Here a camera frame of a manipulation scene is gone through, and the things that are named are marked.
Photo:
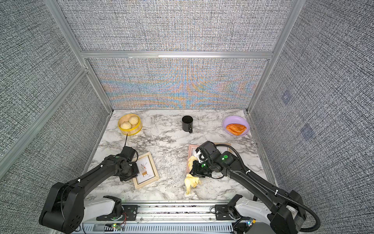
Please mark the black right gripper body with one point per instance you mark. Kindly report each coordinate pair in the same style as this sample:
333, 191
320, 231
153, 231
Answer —
202, 169

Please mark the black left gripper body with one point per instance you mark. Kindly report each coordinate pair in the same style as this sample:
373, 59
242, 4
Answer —
132, 171

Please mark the yellow microfibre cloth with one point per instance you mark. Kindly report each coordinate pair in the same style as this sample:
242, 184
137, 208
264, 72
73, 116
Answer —
190, 180

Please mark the light wood picture frame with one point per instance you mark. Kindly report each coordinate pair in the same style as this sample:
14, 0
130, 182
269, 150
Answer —
147, 171

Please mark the pink picture frame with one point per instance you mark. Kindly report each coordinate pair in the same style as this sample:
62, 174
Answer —
191, 151

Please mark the wooden picture frame deer print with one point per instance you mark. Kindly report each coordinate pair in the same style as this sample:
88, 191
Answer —
223, 147

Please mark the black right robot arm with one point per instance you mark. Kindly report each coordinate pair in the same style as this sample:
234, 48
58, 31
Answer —
283, 211

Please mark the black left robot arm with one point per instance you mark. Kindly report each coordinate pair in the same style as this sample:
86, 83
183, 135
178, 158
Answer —
64, 207

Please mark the left steamed bun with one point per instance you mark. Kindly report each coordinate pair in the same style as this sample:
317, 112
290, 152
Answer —
126, 125

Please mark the steamed bun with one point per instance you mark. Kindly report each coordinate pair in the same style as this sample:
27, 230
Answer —
133, 120
126, 125

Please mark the yellow bamboo steamer basket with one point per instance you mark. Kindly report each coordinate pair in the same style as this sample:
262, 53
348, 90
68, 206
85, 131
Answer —
134, 130

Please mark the right steamed bun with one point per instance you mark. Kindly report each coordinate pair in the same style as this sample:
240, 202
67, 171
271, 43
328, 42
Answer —
133, 120

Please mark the black mug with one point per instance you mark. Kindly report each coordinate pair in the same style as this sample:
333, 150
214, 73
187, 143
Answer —
187, 124

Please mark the orange food in bowl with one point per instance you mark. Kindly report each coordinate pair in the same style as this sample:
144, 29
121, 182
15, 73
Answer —
236, 129

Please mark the purple bowl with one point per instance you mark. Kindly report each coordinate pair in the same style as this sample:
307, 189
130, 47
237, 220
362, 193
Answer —
237, 120

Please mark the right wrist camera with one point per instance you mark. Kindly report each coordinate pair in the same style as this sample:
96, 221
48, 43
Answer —
203, 151

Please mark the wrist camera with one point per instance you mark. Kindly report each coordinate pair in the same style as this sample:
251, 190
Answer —
128, 153
203, 151

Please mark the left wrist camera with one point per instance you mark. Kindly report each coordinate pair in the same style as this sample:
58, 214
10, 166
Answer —
128, 153

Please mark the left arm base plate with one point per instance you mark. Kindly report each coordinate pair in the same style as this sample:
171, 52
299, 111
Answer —
127, 212

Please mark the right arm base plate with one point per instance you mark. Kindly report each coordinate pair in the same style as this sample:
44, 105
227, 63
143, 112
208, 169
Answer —
221, 212

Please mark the aluminium front rail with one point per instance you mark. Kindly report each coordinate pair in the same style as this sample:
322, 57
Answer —
192, 212

